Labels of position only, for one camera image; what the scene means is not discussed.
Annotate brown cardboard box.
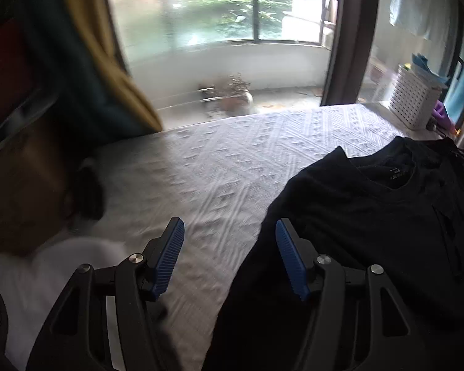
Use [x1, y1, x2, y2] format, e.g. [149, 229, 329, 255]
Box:
[0, 96, 101, 263]

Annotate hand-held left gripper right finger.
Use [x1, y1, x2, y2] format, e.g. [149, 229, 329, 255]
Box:
[275, 218, 439, 371]

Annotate dark balcony railing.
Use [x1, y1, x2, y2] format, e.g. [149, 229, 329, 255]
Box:
[158, 0, 339, 49]

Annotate white perforated basket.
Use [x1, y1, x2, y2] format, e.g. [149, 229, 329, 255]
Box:
[387, 64, 445, 130]

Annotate dark sliding door frame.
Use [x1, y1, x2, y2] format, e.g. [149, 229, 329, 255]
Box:
[320, 0, 380, 107]

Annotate blue cloth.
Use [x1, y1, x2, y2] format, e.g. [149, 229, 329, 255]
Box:
[410, 53, 451, 86]

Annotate hanging pale clothes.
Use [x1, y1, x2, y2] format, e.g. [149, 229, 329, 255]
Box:
[389, 0, 455, 41]

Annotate potted plant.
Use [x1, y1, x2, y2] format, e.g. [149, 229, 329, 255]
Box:
[199, 73, 256, 114]

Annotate white textured bedspread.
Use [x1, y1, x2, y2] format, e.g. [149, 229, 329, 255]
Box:
[0, 102, 449, 371]

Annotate tablet with red screen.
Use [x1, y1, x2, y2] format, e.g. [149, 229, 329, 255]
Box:
[0, 15, 35, 140]

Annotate black t-shirt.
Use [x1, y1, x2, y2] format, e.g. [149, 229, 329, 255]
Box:
[203, 136, 464, 371]

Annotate black cable bundle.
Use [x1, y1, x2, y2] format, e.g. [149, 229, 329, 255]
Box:
[77, 158, 105, 221]

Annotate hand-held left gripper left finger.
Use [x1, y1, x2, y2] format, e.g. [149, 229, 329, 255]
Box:
[26, 217, 185, 371]

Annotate white pillow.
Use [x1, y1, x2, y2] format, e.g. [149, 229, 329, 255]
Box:
[0, 236, 128, 371]

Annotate purple object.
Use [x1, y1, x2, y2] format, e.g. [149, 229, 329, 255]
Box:
[431, 100, 455, 130]

